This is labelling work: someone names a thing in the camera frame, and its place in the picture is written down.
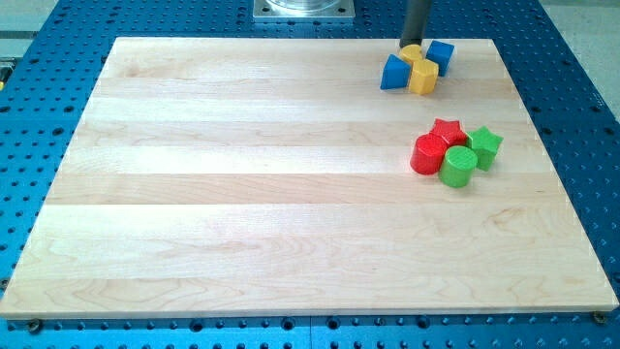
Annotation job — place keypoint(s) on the blue perforated metal table plate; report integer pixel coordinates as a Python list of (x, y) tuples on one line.
[(562, 57)]

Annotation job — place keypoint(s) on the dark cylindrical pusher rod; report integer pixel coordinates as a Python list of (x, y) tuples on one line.
[(416, 16)]

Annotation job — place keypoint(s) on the light wooden board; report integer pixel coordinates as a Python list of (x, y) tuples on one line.
[(212, 177)]

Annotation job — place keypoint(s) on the green star block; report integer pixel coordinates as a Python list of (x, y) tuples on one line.
[(485, 144)]

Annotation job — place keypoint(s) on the yellow heart block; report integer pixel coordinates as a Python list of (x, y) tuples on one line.
[(411, 54)]

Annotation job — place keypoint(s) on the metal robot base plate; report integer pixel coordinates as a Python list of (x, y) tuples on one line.
[(303, 9)]

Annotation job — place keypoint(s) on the red star block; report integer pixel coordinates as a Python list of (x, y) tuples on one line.
[(449, 131)]

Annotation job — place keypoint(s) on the red cylinder block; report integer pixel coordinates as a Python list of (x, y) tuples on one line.
[(428, 154)]

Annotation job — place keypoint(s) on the green cylinder block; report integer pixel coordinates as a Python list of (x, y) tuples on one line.
[(458, 166)]

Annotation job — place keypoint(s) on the yellow hexagon block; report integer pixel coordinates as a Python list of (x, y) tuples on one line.
[(423, 77)]

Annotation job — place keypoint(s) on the blue triangle block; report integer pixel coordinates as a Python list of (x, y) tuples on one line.
[(395, 74)]

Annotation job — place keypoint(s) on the blue cube block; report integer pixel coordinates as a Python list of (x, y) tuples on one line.
[(440, 53)]

